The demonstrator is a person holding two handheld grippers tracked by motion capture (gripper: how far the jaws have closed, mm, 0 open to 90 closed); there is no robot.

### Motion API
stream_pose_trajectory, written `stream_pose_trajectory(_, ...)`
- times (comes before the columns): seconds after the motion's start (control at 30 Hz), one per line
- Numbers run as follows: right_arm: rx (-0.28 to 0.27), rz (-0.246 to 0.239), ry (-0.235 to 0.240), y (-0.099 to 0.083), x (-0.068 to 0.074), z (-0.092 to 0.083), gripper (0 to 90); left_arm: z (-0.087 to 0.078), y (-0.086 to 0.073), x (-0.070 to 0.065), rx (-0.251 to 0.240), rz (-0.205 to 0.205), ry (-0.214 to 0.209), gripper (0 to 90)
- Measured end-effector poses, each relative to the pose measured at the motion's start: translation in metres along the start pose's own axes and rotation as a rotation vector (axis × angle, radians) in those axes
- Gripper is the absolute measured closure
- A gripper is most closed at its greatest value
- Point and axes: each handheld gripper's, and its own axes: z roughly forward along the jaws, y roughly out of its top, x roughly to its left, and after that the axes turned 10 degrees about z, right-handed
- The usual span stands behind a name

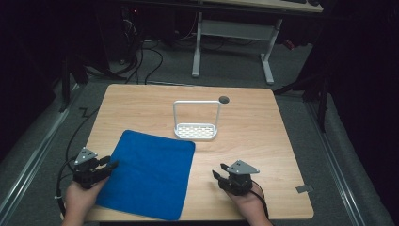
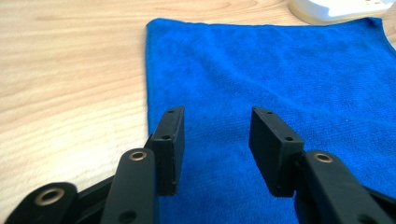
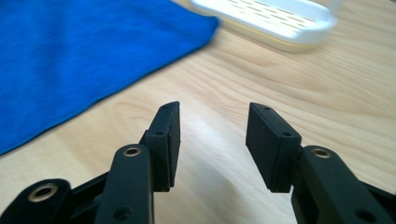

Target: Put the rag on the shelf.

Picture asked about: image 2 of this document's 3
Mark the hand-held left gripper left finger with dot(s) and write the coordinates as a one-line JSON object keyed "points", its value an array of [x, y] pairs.
{"points": [[166, 155]]}

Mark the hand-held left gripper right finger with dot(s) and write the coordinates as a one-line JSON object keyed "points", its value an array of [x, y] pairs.
{"points": [[280, 161]]}

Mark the blue microfibre cloth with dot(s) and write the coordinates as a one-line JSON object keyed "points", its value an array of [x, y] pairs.
{"points": [[267, 81]]}

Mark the white plastic object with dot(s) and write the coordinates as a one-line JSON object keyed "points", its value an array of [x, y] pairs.
{"points": [[339, 9]]}

